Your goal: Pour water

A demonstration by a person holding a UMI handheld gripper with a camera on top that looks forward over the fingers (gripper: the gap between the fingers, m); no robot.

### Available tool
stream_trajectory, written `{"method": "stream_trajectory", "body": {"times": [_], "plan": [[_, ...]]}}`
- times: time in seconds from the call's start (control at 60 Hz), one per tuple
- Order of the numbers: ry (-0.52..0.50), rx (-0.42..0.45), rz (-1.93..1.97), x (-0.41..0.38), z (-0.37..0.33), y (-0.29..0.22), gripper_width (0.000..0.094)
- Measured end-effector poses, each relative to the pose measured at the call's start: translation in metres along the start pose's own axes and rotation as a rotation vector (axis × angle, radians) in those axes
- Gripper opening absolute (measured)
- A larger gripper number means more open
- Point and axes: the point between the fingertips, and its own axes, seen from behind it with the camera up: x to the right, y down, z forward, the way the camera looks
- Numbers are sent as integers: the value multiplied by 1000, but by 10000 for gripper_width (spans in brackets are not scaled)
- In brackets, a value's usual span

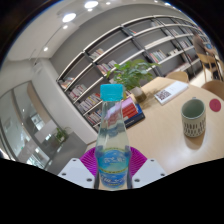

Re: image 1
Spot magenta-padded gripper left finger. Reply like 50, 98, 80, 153
57, 146, 100, 190

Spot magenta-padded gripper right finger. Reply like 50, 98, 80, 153
127, 146, 167, 190

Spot clear bottle with teal cap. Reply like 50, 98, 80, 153
94, 83, 132, 190

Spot small green ledge plant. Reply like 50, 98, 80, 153
53, 126, 73, 144

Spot dark blue book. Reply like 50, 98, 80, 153
123, 103, 146, 129

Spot red book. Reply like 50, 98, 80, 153
122, 103, 139, 120

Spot green patterned ceramic mug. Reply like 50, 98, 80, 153
180, 98, 207, 138

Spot pink book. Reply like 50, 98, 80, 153
121, 97, 136, 111

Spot white book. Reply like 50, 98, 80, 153
153, 80, 190, 106

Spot flat round red coaster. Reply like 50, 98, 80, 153
209, 98, 222, 113

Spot green potted plant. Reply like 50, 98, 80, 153
106, 59, 161, 104

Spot grey bookshelf unit with books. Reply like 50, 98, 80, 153
56, 14, 214, 129

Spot round ceiling lights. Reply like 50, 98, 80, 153
43, 0, 114, 53

